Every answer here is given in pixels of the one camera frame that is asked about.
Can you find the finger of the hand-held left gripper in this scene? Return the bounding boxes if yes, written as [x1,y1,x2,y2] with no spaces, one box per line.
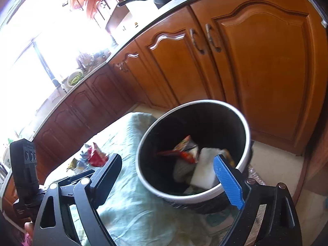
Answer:
[55,169,96,185]

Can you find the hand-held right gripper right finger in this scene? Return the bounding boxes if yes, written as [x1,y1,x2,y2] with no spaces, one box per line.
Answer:
[213,154,303,246]

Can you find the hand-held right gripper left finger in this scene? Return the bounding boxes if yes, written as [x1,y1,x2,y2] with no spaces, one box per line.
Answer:
[32,154,122,246]

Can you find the red and white milk carton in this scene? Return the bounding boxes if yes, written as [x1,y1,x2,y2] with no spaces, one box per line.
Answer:
[191,147,224,188]

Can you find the white tissue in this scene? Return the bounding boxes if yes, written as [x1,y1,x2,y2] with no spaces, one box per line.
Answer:
[173,159,198,183]

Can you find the black white-rimmed trash bin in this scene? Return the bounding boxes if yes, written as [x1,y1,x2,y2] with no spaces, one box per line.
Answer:
[136,99,254,214]

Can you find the small green red snack wrapper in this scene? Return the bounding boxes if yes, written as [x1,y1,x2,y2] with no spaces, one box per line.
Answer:
[157,135,200,164]

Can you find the person's left hand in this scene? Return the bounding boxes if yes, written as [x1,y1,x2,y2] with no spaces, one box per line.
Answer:
[24,222,35,246]

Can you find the large green red snack bag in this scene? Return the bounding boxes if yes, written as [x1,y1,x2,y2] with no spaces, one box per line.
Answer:
[88,143,110,167]

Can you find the blue and white wrapper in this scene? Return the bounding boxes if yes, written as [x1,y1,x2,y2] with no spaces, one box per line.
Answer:
[79,145,91,165]

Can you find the bowl of green vegetables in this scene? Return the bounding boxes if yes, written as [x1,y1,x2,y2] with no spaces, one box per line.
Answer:
[67,69,84,87]

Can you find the wooden lower cabinets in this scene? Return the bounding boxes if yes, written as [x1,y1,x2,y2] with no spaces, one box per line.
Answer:
[33,0,327,176]

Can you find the wooden cabinets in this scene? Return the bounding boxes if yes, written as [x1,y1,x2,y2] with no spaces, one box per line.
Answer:
[69,0,129,29]
[33,0,327,176]

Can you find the wooden upper cabinets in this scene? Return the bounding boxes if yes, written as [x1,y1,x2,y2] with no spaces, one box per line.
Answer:
[69,0,129,29]

